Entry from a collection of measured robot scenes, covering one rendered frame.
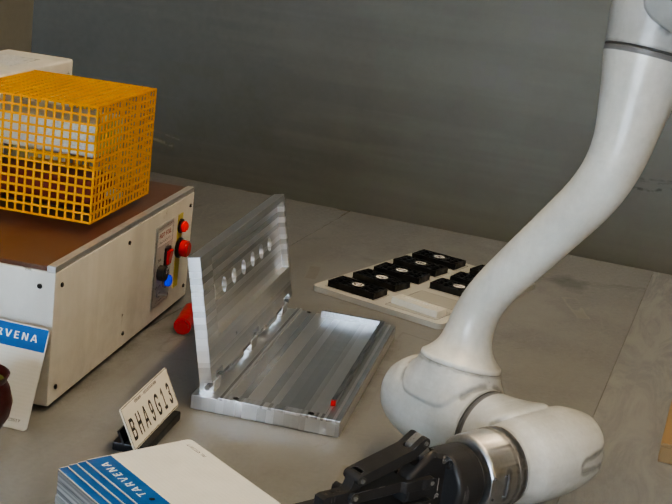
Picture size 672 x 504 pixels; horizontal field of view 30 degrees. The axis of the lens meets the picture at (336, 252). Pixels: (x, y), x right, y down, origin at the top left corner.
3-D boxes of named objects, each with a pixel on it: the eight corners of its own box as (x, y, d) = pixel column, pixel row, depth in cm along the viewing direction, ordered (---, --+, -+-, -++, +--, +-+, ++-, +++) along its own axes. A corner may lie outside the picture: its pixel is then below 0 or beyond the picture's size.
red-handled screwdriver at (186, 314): (189, 336, 197) (191, 319, 196) (172, 334, 197) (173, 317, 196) (209, 303, 214) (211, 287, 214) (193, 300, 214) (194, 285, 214)
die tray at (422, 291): (440, 330, 215) (441, 324, 215) (311, 290, 229) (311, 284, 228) (536, 288, 248) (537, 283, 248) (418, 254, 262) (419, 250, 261)
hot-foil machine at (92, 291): (47, 414, 162) (66, 125, 152) (-231, 357, 169) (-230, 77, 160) (221, 270, 234) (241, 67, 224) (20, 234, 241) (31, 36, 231)
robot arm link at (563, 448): (525, 528, 138) (443, 482, 148) (614, 500, 148) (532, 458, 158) (539, 437, 136) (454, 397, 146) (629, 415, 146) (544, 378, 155)
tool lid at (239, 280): (200, 257, 164) (187, 257, 165) (213, 394, 169) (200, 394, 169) (284, 193, 206) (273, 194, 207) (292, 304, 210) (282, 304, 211)
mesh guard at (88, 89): (90, 224, 174) (98, 107, 170) (-44, 201, 178) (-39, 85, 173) (148, 193, 196) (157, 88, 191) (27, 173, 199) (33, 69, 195)
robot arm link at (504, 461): (520, 519, 139) (482, 531, 135) (463, 485, 145) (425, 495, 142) (533, 444, 136) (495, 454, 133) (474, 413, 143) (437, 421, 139)
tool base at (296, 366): (338, 437, 166) (341, 412, 165) (190, 408, 170) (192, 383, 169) (393, 338, 208) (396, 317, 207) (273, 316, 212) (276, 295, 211)
